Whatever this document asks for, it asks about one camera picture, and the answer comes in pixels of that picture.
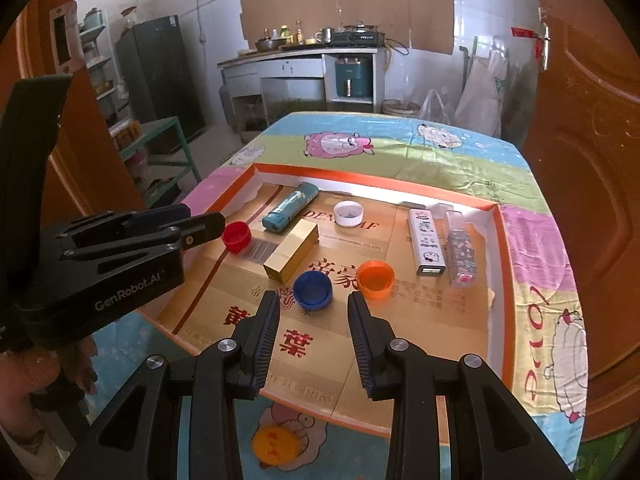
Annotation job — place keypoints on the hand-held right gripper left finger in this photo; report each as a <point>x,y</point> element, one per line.
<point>265,345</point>

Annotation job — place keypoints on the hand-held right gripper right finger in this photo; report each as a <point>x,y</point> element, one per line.
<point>362,345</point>

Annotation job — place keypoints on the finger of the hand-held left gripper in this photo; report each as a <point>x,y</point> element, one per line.
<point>205,225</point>
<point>150,217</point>

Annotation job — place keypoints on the red bottle cap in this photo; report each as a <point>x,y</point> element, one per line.
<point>237,237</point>

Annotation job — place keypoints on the orange bottle cap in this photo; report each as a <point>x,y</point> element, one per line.
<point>376,280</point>

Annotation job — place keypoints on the orange rimmed cardboard tray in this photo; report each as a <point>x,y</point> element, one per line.
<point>425,320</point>

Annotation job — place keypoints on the blue bottle cap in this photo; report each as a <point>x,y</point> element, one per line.
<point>312,291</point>

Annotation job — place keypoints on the gold rectangular box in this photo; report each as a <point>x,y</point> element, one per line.
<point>290,252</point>

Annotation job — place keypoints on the floral print lighter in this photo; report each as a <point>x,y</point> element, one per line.
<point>460,255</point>

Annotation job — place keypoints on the white bottle cap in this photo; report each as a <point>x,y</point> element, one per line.
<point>348,212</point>

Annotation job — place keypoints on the person's left forearm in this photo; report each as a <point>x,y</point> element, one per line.
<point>25,452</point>

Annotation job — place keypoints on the person's left hand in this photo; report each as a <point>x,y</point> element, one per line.
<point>65,370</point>

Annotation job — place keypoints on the blue lighter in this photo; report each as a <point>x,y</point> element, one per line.
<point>287,210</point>

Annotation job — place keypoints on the green metal stand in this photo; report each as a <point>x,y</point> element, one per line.
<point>165,132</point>

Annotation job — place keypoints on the orange flat lid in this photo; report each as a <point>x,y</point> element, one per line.
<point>275,447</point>

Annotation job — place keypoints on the white printed lighter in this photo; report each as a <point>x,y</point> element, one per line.
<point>426,240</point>

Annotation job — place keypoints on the dark green refrigerator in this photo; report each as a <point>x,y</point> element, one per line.
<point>160,75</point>

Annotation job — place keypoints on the grey storage shelf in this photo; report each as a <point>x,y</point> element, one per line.
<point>97,60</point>

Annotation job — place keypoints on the grey kitchen counter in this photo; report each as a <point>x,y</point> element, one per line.
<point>290,67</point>

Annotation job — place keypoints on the black frying pan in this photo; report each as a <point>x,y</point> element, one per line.
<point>272,44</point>

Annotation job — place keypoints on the metal door latch plate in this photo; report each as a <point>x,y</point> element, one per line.
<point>65,35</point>

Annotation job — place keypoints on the green air fryer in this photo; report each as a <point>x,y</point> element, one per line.
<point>352,77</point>

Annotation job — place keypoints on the brown sauce bottle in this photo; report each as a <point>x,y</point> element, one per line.
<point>299,32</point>

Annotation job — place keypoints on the metal cup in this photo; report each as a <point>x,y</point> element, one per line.
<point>324,35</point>

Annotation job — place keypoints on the black gas stove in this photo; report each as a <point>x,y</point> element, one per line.
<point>357,35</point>

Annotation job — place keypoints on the white plastic bag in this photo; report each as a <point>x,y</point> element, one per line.
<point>480,95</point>

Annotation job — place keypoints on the brown wooden door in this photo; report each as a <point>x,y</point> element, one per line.
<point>590,110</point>

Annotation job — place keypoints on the brown wooden door frame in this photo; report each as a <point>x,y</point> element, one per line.
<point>85,150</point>

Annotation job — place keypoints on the cardboard sheets on wall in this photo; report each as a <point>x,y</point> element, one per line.
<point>350,5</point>

